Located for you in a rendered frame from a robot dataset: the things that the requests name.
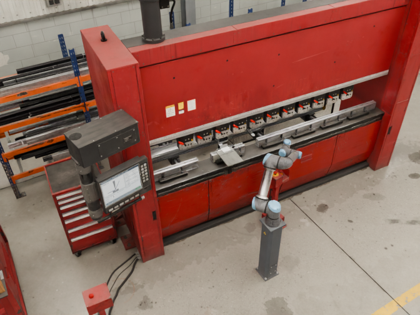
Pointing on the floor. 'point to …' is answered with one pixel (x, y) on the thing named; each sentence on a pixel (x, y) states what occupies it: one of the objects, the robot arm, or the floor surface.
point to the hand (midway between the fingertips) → (283, 167)
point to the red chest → (77, 208)
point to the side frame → (392, 87)
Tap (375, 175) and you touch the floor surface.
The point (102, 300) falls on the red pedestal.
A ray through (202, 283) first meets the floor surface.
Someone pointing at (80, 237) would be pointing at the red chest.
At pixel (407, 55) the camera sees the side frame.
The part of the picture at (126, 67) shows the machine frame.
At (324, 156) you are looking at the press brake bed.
